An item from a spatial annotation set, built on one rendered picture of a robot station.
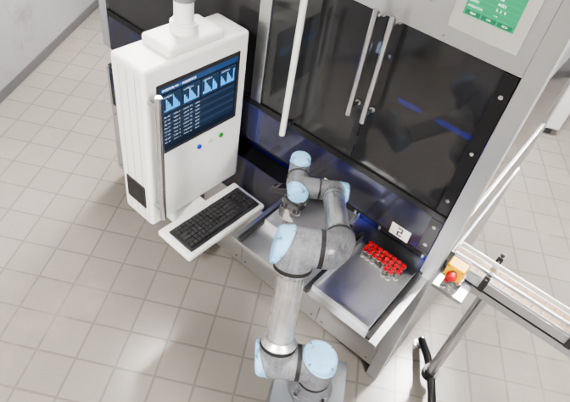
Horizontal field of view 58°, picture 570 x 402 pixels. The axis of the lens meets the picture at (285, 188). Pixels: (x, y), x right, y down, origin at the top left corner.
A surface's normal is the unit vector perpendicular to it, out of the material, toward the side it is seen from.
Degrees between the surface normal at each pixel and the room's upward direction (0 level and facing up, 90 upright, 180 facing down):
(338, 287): 0
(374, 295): 0
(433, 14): 90
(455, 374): 0
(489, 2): 90
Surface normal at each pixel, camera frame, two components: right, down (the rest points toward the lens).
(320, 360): 0.26, -0.68
